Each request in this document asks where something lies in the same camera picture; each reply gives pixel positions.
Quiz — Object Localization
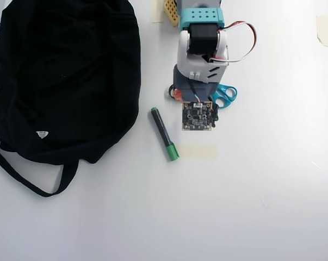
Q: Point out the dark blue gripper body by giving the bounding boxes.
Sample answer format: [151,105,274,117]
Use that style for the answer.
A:
[172,65,218,103]

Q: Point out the black fabric bag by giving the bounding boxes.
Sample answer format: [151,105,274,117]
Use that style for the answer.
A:
[0,0,142,198]

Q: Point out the green black marker pen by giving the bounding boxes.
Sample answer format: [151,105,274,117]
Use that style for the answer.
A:
[150,107,180,162]

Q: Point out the wide masking tape strip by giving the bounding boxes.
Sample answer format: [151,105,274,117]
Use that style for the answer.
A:
[177,145,217,159]

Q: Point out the yellow perforated block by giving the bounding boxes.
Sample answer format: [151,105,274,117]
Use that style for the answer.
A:
[163,0,180,28]

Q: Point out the narrow masking tape piece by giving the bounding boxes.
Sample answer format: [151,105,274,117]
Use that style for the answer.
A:
[152,0,166,23]

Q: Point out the torn masking tape piece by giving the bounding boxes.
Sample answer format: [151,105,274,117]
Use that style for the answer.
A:
[315,15,328,49]

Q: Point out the black plastic ring clip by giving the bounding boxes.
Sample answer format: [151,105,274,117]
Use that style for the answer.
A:
[166,84,178,101]

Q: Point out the black camera cable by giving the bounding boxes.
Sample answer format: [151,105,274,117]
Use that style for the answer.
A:
[189,79,202,105]

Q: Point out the blue handled scissors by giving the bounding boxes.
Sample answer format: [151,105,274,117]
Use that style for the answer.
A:
[207,83,238,110]

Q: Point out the red white servo wires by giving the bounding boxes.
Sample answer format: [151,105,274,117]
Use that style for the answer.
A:
[207,20,258,65]

